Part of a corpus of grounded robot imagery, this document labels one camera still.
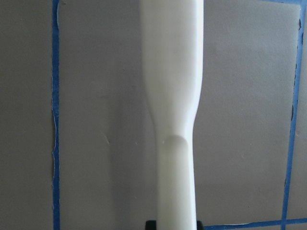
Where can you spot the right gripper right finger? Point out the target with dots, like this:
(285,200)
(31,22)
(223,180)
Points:
(200,225)

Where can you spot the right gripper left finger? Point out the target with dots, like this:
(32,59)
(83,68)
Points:
(151,225)

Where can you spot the beige brush with black bristles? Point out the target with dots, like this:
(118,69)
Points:
(172,63)

